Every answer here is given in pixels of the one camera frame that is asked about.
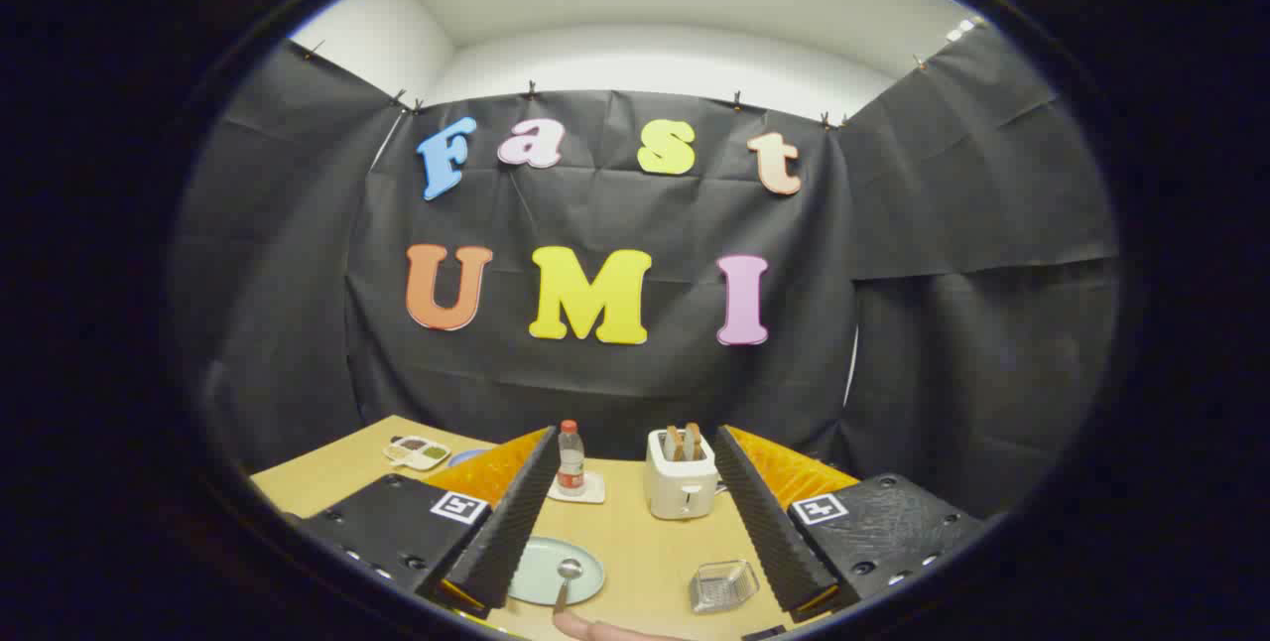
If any clear red label water bottle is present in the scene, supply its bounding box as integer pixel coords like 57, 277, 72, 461
557, 420, 586, 496

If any metal spoon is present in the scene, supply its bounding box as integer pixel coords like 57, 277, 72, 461
553, 559, 584, 614

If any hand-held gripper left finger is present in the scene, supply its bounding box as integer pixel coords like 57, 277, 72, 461
283, 426, 562, 620

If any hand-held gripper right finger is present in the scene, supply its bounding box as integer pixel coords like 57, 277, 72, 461
714, 425, 993, 622

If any metal wire cutlery basket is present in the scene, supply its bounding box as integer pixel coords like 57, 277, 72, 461
690, 560, 760, 614

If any pale green plate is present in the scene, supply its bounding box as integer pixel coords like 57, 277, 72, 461
508, 537, 606, 607

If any white toaster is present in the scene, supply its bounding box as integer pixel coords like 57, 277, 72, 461
645, 430, 719, 521

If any white square coaster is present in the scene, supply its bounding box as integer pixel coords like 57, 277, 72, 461
547, 470, 606, 505

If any white divided sauce dish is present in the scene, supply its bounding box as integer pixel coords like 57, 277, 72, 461
384, 435, 451, 471

